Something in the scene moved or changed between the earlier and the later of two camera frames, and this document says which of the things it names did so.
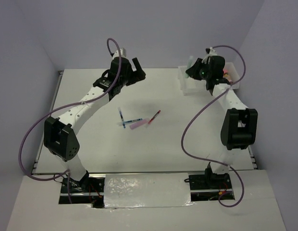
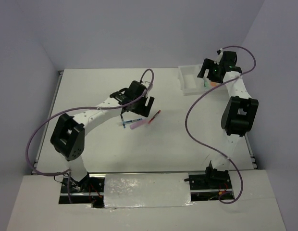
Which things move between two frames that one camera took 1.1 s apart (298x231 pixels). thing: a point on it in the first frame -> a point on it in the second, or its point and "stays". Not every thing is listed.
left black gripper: x=136 y=76 -> x=147 y=108
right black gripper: x=193 y=71 -> x=207 y=64
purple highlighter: x=139 y=123 stays
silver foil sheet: x=149 y=190 stays
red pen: x=154 y=117 stays
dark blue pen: x=121 y=118 stays
